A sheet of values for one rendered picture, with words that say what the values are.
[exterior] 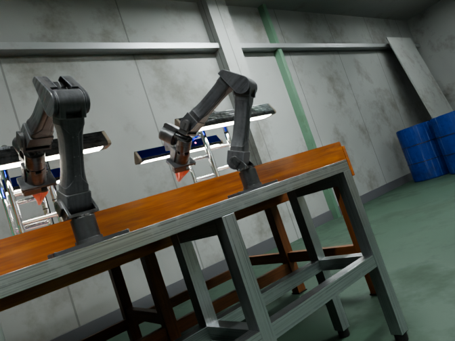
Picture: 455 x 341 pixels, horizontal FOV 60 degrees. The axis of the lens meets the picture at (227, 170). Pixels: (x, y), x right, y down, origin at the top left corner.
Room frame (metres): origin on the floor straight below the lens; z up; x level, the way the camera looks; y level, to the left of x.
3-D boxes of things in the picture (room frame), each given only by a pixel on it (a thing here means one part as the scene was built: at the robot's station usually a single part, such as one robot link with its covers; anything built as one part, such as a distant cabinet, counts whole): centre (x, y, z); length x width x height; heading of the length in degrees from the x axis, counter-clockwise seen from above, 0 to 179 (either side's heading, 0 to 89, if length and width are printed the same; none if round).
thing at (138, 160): (2.48, 0.24, 1.08); 0.62 x 0.08 x 0.07; 126
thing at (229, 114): (2.03, -0.09, 1.08); 0.62 x 0.08 x 0.07; 126
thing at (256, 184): (1.40, -0.07, 0.71); 0.20 x 0.07 x 0.08; 130
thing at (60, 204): (1.02, 0.40, 0.77); 0.09 x 0.06 x 0.06; 134
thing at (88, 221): (1.01, 0.40, 0.71); 0.20 x 0.07 x 0.08; 130
